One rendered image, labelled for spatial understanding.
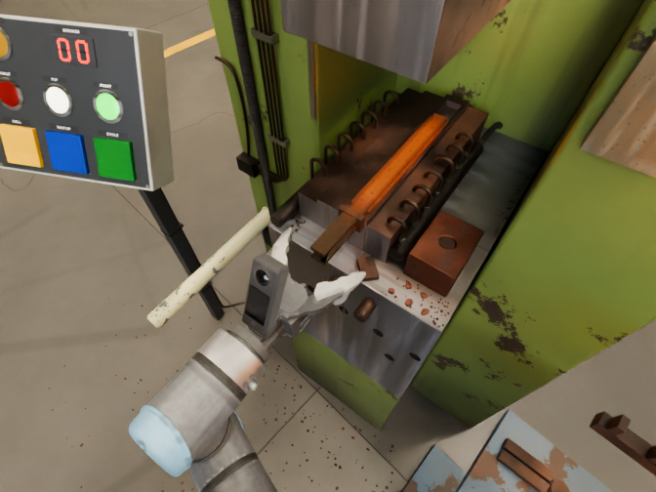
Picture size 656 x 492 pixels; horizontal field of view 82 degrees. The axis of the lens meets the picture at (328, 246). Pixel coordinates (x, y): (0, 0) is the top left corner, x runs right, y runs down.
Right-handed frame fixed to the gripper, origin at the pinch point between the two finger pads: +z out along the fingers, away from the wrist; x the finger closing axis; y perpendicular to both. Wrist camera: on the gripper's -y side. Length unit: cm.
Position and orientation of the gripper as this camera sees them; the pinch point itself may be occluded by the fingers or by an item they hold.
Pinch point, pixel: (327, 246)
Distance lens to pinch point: 61.5
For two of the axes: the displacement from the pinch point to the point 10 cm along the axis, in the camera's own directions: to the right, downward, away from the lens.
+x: 8.1, 4.8, -3.4
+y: 0.0, 5.8, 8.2
